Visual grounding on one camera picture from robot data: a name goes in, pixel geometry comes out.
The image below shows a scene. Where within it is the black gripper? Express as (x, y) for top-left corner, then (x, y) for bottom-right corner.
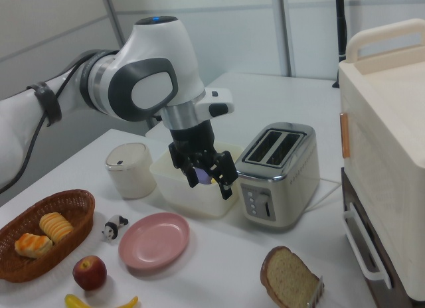
(167, 119), (239, 200)

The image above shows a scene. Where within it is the brown bread slice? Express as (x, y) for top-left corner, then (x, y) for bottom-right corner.
(259, 245), (323, 308)

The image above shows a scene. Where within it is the silver cream two-slot toaster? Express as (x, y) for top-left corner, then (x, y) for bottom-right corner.
(233, 121), (321, 234)

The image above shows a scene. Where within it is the yellow striped bread roll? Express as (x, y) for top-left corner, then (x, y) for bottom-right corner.
(39, 212), (74, 244)

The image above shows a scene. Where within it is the orange topped bread roll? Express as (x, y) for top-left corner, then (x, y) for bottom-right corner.
(14, 232), (54, 260)

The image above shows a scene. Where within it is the purple block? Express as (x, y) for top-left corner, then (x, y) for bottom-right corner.
(193, 166), (213, 186)

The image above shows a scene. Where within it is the white plastic square container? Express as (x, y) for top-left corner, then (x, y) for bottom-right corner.
(149, 140), (245, 220)

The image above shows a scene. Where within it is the cream cylindrical lidded bin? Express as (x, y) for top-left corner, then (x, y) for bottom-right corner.
(105, 142), (158, 200)

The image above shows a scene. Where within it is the pink plate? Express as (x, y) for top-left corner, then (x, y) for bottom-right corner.
(118, 212), (191, 271)

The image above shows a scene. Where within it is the panda figurine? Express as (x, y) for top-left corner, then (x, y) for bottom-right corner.
(101, 214), (130, 243)

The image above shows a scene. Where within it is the orange brown cabinet latch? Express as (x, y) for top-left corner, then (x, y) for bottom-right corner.
(339, 112), (351, 159)

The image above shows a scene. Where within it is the red apple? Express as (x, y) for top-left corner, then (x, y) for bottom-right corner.
(72, 255), (108, 292)

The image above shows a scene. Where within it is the silver metal toast rack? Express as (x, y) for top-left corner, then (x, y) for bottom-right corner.
(305, 275), (325, 308)

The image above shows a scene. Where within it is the brown wicker basket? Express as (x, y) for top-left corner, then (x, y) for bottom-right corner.
(0, 189), (96, 283)

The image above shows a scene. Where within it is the dark brown oven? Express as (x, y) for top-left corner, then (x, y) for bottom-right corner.
(341, 166), (414, 308)

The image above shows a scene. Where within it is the yellow banana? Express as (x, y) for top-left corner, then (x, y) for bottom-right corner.
(64, 293), (139, 308)

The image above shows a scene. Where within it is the black pole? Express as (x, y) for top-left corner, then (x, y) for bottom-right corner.
(332, 0), (348, 89)

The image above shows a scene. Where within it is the white toaster power cord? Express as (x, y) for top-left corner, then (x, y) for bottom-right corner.
(304, 179), (343, 213)

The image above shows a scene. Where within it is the white oven door handle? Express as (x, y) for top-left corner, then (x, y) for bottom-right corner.
(342, 201), (393, 289)

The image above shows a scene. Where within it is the black cable strap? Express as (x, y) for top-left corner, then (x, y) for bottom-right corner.
(27, 82), (63, 127)

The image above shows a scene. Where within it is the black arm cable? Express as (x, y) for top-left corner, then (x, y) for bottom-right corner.
(0, 50), (118, 194)

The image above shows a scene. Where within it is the cream cabinet with handle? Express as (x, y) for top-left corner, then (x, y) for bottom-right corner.
(337, 17), (425, 303)

